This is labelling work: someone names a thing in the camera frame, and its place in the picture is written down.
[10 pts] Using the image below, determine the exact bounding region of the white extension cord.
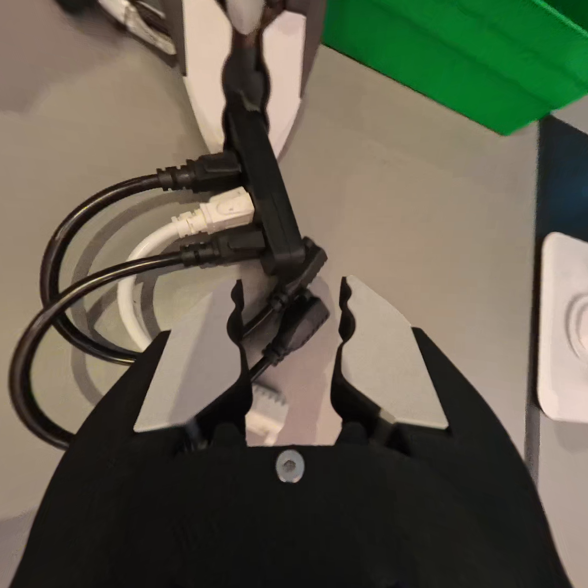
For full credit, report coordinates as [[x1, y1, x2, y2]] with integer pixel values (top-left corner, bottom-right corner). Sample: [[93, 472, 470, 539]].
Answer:
[[116, 190, 288, 445]]

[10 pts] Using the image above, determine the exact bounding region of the black power strip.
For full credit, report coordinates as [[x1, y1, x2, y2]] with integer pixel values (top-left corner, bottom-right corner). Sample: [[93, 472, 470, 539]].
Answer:
[[224, 108, 306, 276]]

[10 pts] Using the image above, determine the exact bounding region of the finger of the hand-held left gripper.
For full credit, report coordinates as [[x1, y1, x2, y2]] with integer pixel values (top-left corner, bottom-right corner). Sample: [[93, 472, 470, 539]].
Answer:
[[256, 8, 307, 160], [183, 0, 236, 153]]

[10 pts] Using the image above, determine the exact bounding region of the black extension cord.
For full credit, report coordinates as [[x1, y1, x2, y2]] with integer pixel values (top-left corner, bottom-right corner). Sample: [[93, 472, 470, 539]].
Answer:
[[40, 152, 332, 382], [9, 229, 329, 451]]

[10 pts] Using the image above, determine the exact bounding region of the green plastic bin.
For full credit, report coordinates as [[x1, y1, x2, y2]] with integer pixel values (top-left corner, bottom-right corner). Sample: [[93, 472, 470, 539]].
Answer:
[[320, 0, 588, 136]]

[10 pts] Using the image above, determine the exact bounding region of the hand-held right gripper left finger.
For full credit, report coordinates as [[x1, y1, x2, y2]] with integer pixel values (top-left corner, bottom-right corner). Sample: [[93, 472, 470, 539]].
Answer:
[[133, 279, 253, 431]]

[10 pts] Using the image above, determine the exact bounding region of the white divider stand base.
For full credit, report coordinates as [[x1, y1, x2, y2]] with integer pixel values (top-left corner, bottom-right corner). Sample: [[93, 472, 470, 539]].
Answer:
[[537, 232, 588, 423]]

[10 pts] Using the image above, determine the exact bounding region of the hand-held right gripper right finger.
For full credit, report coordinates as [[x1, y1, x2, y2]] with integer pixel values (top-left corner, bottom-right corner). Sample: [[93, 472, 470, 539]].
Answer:
[[331, 277, 449, 431]]

